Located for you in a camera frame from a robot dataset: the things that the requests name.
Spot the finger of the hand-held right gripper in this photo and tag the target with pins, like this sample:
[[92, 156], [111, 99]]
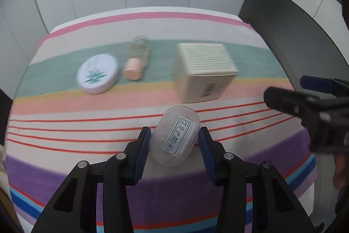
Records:
[[316, 83], [285, 100]]

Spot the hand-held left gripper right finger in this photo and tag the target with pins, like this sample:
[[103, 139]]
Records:
[[207, 158]]

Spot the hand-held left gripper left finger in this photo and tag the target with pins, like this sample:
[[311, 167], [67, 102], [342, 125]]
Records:
[[141, 156]]

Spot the clear oval plastic case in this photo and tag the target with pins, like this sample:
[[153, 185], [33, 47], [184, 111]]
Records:
[[166, 141]]

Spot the person's right hand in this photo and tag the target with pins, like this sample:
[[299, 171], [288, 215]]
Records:
[[340, 170]]

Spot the striped multicolour cloth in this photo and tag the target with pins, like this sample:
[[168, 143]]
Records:
[[81, 119]]

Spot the cream box with barcode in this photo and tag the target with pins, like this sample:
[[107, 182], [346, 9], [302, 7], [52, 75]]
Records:
[[204, 69]]

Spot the glass bottle with peach cap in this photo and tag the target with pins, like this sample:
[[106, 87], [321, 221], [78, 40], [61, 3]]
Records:
[[135, 65]]

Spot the white round tin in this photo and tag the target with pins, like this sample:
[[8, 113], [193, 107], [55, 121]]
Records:
[[96, 74]]

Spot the brown cardboard box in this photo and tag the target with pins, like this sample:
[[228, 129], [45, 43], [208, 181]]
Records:
[[5, 205]]

